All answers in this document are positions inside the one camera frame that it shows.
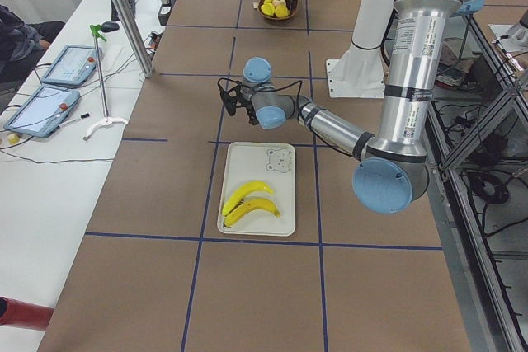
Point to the yellow plastic banana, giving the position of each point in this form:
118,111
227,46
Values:
248,207
241,192

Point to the brown wicker basket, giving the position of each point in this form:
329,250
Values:
293,10

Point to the yellow plastic lemon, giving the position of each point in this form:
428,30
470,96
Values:
281,12

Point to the yellow plastic starfruit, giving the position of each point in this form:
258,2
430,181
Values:
268,10

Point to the white bear print tray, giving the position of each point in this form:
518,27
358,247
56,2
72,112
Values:
273,163

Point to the orange relay module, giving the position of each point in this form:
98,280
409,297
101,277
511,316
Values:
154,40

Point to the black computer mouse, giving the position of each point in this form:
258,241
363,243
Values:
109,26

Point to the green tipped reacher grabber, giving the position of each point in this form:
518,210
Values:
106,120

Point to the far teach pendant tablet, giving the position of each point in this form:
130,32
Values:
73,66

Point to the teach pendant tablet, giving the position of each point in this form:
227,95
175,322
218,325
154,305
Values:
73,66
44,111

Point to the near teach pendant tablet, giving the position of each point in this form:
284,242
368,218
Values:
44,111

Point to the yellow tape roll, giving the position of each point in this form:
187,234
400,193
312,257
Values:
13,139

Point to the seated person dark clothes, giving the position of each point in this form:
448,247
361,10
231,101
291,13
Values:
23,44

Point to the red fire extinguisher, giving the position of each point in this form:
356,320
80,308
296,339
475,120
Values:
24,315

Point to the wrist black camera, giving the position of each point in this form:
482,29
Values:
229,91

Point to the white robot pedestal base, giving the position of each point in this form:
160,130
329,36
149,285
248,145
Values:
359,72

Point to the aluminium frame post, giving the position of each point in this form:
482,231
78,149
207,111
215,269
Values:
134,37

